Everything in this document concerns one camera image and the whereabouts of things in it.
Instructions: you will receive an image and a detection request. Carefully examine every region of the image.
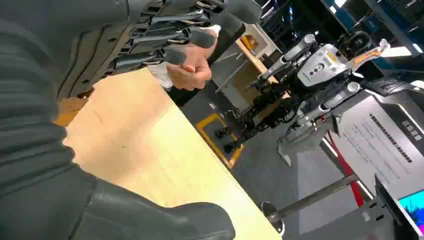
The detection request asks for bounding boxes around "grey printed signboard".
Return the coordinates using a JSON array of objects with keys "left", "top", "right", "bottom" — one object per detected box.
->
[{"left": 331, "top": 89, "right": 424, "bottom": 200}]

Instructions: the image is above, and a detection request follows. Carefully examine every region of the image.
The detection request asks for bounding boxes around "laptop with lit screen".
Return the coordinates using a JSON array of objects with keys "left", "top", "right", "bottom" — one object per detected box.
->
[{"left": 374, "top": 173, "right": 424, "bottom": 240}]

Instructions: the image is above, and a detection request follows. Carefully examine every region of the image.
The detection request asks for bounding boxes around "person's hand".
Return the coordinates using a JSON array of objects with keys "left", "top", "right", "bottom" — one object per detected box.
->
[{"left": 165, "top": 24, "right": 220, "bottom": 91}]

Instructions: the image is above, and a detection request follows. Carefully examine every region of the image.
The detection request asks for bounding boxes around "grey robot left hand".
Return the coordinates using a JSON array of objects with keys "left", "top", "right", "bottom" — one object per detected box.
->
[{"left": 0, "top": 0, "right": 263, "bottom": 240}]

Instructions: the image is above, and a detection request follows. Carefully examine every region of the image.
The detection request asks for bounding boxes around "wooden workbench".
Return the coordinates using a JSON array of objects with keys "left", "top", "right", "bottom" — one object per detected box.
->
[{"left": 211, "top": 23, "right": 292, "bottom": 114}]

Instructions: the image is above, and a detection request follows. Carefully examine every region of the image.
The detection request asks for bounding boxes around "silver humanoid robot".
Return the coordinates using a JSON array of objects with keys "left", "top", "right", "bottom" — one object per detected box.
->
[{"left": 214, "top": 31, "right": 392, "bottom": 155}]

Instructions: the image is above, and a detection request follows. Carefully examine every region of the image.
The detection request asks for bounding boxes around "red barrier belt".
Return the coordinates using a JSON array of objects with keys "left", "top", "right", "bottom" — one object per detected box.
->
[{"left": 326, "top": 130, "right": 366, "bottom": 208}]

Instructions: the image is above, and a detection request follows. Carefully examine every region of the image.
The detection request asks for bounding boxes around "metal stanchion pole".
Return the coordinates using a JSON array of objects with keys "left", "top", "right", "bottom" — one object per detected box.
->
[{"left": 260, "top": 173, "right": 361, "bottom": 238}]

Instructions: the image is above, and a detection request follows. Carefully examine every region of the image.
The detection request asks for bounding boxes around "robot left arm ribbed sleeve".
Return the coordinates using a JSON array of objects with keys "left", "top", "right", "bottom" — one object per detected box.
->
[{"left": 0, "top": 19, "right": 76, "bottom": 197}]

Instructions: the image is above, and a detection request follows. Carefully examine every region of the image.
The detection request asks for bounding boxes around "yellow floor tape square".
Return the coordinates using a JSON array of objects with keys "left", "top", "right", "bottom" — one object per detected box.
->
[{"left": 195, "top": 112, "right": 246, "bottom": 169}]

